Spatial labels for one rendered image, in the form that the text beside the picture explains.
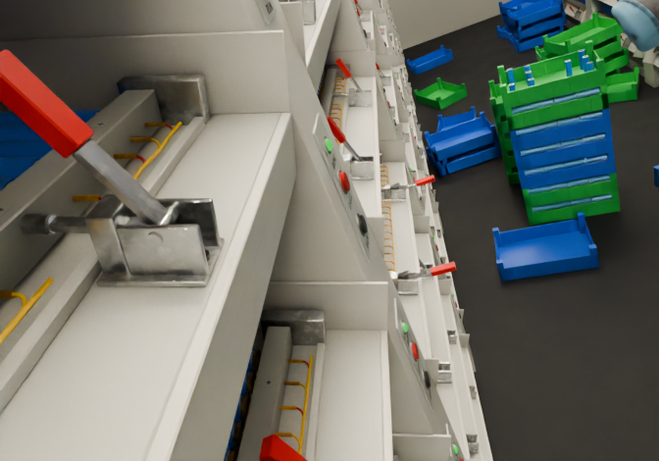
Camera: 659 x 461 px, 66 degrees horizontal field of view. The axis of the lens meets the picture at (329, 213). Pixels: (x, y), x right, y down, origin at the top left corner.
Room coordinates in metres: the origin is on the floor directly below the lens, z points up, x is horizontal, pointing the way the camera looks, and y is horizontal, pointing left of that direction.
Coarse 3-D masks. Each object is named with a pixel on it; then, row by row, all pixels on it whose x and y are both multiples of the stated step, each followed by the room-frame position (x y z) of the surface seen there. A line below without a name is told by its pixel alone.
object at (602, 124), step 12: (588, 120) 1.38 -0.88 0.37; (600, 120) 1.37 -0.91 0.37; (540, 132) 1.45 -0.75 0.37; (552, 132) 1.43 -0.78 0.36; (564, 132) 1.42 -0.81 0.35; (576, 132) 1.40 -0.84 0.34; (588, 132) 1.39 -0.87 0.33; (600, 132) 1.37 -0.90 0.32; (516, 144) 1.48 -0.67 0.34; (528, 144) 1.47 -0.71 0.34; (540, 144) 1.45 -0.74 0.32
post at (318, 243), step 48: (0, 0) 0.36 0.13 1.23; (48, 0) 0.35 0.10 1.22; (96, 0) 0.34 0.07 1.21; (144, 0) 0.33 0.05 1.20; (192, 0) 0.33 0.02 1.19; (240, 0) 0.32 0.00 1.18; (288, 48) 0.38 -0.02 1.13; (336, 144) 0.41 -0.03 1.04; (336, 192) 0.34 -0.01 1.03; (288, 240) 0.33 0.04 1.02; (336, 240) 0.32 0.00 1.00; (432, 384) 0.40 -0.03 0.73; (432, 432) 0.32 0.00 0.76
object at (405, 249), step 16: (384, 144) 1.00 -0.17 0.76; (400, 144) 0.99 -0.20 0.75; (384, 160) 1.00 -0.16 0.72; (400, 160) 0.99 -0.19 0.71; (400, 176) 0.93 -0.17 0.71; (384, 208) 0.81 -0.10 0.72; (400, 208) 0.81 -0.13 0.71; (400, 224) 0.76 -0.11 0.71; (400, 240) 0.71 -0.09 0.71; (400, 256) 0.66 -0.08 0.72; (416, 256) 0.66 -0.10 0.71; (400, 272) 0.63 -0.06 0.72; (416, 272) 0.62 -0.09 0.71; (416, 304) 0.55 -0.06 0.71; (416, 320) 0.52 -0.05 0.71; (416, 336) 0.49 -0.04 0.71; (432, 368) 0.41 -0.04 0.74
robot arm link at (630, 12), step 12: (624, 0) 0.73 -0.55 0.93; (636, 0) 0.71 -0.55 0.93; (648, 0) 0.70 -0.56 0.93; (612, 12) 0.75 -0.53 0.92; (624, 12) 0.72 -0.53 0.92; (636, 12) 0.70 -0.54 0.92; (648, 12) 0.69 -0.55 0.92; (624, 24) 0.71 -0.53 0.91; (636, 24) 0.70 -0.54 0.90; (648, 24) 0.69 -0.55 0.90; (636, 36) 0.70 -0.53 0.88; (648, 36) 0.69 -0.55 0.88; (648, 48) 0.70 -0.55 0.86
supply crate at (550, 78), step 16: (592, 48) 1.52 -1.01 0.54; (544, 64) 1.60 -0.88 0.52; (560, 64) 1.58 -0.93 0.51; (576, 64) 1.56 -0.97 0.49; (544, 80) 1.56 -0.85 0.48; (560, 80) 1.41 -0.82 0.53; (576, 80) 1.39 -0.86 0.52; (592, 80) 1.37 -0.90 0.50; (512, 96) 1.48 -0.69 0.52; (528, 96) 1.46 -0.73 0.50; (544, 96) 1.44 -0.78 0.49
